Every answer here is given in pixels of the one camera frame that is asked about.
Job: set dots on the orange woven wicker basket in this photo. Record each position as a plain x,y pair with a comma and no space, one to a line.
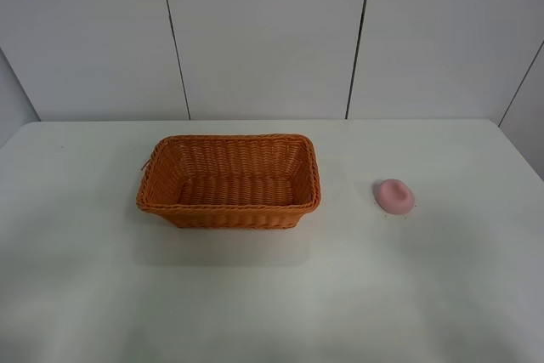
262,182

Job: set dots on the pink peach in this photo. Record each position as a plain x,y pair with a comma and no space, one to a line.
394,197

